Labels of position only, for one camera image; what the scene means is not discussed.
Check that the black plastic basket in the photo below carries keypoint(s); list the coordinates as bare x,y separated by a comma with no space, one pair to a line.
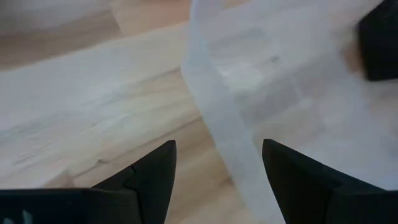
379,40

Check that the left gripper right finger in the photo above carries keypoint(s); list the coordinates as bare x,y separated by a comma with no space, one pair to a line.
298,180

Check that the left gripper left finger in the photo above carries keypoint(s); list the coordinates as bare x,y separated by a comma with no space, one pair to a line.
149,180

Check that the clear plastic basket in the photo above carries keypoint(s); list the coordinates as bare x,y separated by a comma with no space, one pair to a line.
280,77

